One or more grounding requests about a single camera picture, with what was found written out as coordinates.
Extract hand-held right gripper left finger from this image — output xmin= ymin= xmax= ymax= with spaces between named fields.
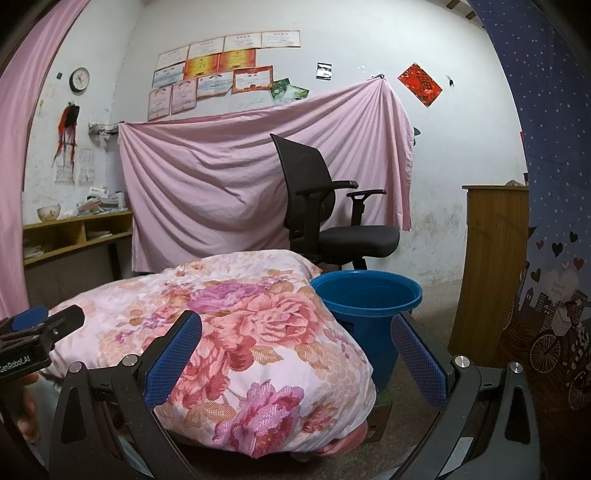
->
xmin=48 ymin=310 xmax=204 ymax=480

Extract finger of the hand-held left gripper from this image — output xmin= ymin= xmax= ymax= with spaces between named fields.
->
xmin=44 ymin=305 xmax=86 ymax=340
xmin=11 ymin=305 xmax=51 ymax=332

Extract pink hanging sheet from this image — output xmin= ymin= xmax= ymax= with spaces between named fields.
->
xmin=117 ymin=76 xmax=414 ymax=273

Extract person's left hand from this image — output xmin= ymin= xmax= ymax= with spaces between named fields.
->
xmin=9 ymin=371 xmax=44 ymax=444

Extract floral blanket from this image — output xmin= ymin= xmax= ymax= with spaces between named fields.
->
xmin=39 ymin=249 xmax=377 ymax=460

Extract black office chair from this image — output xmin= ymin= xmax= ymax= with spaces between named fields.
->
xmin=270 ymin=134 xmax=400 ymax=273

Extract red diamond paper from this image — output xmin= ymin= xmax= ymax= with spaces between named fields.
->
xmin=397 ymin=62 xmax=444 ymax=109

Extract wire wall rack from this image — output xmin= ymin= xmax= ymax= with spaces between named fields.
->
xmin=88 ymin=121 xmax=120 ymax=139

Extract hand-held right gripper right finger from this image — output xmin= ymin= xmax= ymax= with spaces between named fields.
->
xmin=390 ymin=311 xmax=541 ymax=480

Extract pink curtain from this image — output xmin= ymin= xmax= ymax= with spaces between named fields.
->
xmin=0 ymin=0 xmax=90 ymax=319

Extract stack of books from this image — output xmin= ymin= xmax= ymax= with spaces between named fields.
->
xmin=76 ymin=186 xmax=127 ymax=216

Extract group of wall certificates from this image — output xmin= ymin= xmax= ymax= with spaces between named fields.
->
xmin=147 ymin=30 xmax=302 ymax=121

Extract cardboard box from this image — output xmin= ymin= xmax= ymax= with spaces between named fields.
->
xmin=365 ymin=390 xmax=394 ymax=441

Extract red tassel ornament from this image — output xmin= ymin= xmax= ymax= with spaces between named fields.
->
xmin=53 ymin=102 xmax=81 ymax=160

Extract blue dotted curtain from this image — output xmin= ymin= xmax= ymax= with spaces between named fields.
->
xmin=468 ymin=0 xmax=591 ymax=416

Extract blue plastic bucket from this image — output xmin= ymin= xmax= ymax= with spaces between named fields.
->
xmin=310 ymin=271 xmax=423 ymax=391

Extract wooden shelf desk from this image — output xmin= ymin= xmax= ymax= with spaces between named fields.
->
xmin=22 ymin=210 xmax=134 ymax=319

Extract wooden cabinet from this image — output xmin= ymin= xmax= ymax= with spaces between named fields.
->
xmin=448 ymin=185 xmax=529 ymax=365

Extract wall calendar papers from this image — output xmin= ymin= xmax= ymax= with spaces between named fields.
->
xmin=55 ymin=148 xmax=95 ymax=186

